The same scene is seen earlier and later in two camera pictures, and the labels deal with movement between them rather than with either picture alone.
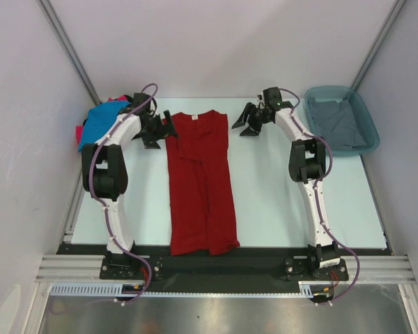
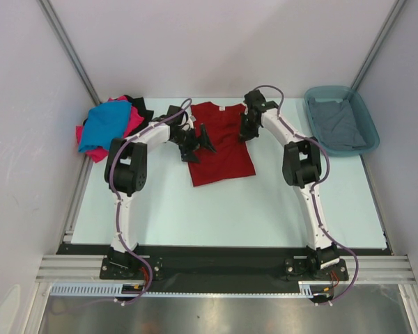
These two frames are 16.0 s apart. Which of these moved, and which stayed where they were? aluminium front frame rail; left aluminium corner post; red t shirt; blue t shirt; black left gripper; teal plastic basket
Moved: black left gripper; red t shirt
Stayed: blue t shirt; left aluminium corner post; aluminium front frame rail; teal plastic basket
